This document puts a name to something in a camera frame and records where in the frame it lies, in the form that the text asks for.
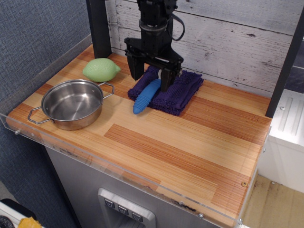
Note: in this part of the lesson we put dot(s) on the yellow object bottom left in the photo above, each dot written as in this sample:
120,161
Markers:
29,223

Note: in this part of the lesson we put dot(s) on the stainless steel pot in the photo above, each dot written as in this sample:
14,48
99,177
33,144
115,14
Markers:
74,104

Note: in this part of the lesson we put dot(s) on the purple folded cloth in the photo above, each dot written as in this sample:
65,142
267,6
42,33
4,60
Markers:
175,99

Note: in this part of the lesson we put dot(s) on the black right vertical post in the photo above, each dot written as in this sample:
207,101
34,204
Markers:
287,66

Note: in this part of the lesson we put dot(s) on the black left vertical post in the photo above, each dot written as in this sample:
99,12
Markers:
97,15

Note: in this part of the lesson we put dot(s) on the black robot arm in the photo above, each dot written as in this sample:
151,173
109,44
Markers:
158,13

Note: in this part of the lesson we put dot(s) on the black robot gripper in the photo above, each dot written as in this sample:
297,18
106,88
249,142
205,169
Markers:
154,48

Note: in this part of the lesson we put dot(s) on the white toy sink unit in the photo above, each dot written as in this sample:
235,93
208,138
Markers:
282,156

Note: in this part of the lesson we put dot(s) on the green plastic lemon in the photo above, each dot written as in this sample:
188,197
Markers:
101,70

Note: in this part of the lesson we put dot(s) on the black vertical post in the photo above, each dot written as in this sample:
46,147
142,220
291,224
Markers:
287,66
97,15

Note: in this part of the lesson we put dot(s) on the grey toy fridge cabinet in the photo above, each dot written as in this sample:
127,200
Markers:
82,182

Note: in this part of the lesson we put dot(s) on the silver dispenser button panel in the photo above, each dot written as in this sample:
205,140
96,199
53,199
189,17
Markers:
119,212

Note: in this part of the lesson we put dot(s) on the clear acrylic table guard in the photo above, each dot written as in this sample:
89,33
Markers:
202,164

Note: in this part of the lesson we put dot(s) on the blue handled metal spoon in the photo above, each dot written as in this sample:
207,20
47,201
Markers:
145,97

